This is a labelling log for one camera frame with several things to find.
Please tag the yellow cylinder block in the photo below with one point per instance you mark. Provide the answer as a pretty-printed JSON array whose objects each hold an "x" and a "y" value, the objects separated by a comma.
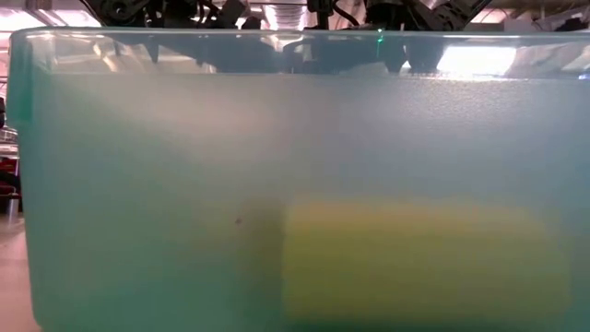
[{"x": 424, "y": 258}]

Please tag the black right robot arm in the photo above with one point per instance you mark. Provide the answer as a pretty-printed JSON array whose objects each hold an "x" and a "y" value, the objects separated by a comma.
[{"x": 438, "y": 14}]

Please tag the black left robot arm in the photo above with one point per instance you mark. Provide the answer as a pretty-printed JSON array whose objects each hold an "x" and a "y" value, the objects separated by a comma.
[{"x": 120, "y": 9}]

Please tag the teal plastic bin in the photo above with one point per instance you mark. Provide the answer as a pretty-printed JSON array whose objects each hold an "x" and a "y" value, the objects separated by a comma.
[{"x": 138, "y": 184}]

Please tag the grey metal can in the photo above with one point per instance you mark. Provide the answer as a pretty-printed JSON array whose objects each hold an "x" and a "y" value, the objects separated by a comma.
[{"x": 11, "y": 209}]

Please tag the red cabinet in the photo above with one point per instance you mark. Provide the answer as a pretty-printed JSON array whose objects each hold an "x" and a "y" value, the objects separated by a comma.
[{"x": 7, "y": 168}]

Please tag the silver ceiling ventilation duct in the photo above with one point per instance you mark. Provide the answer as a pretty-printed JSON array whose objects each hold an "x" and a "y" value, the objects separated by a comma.
[{"x": 286, "y": 16}]

